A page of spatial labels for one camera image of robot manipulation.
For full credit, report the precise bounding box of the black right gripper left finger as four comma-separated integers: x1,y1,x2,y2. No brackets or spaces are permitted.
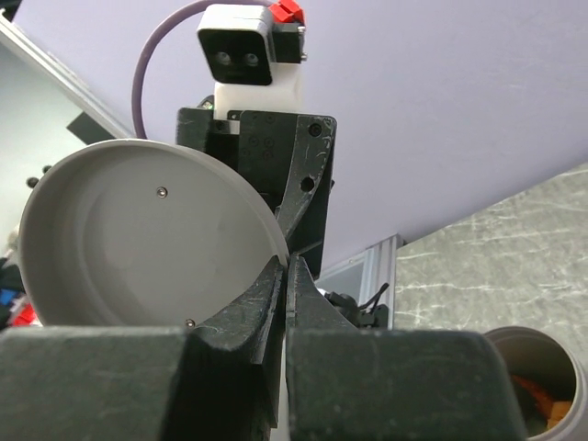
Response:
1,259,285,440

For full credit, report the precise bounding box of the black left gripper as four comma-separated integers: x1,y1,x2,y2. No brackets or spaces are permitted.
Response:
175,107,336,277

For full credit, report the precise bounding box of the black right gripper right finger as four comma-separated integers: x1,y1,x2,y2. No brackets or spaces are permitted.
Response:
285,255,526,440

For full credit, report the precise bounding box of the grey lid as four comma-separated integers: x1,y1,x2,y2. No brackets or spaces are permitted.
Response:
18,140,288,326

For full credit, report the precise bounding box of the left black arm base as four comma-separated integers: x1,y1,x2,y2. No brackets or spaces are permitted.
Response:
323,283,390,329

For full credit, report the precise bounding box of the grey cylindrical container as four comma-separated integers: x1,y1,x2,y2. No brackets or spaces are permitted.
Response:
485,326,587,440

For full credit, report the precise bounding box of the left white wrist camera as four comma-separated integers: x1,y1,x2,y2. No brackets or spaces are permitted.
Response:
198,4,305,119

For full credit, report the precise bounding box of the aluminium mounting rail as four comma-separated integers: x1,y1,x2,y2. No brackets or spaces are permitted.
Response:
316,234,404,329

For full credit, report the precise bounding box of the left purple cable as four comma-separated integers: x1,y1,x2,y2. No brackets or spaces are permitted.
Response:
131,0,277,140

